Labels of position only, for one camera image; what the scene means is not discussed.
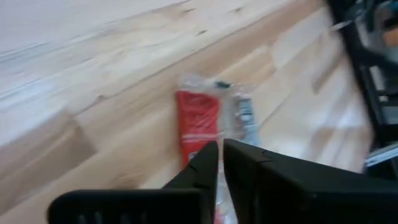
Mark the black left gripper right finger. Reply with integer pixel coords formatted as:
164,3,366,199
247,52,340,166
222,138,398,224

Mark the black frame post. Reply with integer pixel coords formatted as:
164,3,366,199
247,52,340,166
325,0,398,183

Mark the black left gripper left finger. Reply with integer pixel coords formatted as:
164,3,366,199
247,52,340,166
46,139,220,224

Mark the red clear-wrapped popcorn bag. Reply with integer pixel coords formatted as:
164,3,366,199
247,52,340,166
175,72,262,224

